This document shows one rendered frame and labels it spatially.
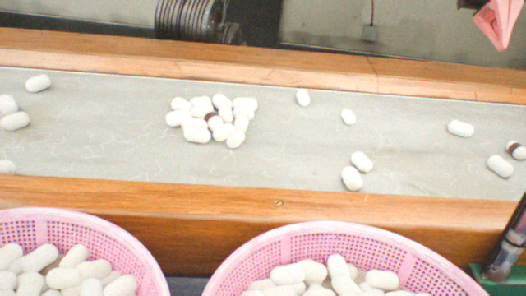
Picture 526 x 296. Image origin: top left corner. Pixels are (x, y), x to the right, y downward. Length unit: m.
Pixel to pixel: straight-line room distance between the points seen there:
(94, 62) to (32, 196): 0.35
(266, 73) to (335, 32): 2.03
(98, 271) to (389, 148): 0.42
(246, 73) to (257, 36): 1.95
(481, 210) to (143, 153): 0.40
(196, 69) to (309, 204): 0.37
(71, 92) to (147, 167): 0.23
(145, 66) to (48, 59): 0.16
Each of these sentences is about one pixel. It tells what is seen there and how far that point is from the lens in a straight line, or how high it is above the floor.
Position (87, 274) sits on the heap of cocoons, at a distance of 0.44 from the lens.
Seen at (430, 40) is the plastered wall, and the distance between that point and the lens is 2.92.
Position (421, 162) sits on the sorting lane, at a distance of 0.65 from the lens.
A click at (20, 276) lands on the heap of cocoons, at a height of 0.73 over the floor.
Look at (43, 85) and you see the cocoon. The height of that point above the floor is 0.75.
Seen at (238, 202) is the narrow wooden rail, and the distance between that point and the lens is 0.47.
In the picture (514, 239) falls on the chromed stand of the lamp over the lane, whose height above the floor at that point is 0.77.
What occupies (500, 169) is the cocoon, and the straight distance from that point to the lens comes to 0.68.
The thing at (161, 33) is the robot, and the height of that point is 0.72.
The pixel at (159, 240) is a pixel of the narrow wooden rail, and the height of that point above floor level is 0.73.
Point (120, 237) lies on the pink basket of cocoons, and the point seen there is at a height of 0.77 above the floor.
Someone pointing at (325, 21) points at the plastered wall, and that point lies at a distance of 2.76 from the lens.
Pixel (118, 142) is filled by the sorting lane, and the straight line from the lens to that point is 0.61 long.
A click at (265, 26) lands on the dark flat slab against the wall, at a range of 2.71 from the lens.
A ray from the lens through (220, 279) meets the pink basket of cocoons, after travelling 0.40.
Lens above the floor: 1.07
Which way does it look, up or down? 34 degrees down
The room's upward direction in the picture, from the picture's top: 7 degrees clockwise
